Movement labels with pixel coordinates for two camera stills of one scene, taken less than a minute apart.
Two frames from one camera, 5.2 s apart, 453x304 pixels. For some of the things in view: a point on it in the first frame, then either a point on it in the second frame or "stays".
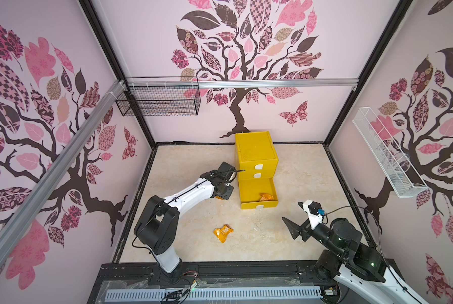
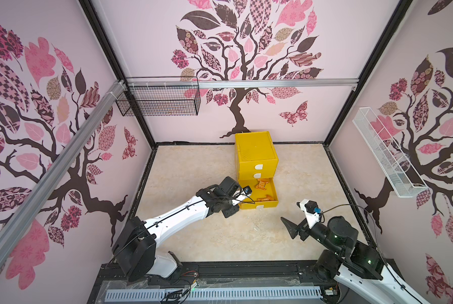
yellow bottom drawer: (253, 193) stays
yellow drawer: (257, 175) stays
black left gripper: (225, 196) to (232, 209)
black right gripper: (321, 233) stays
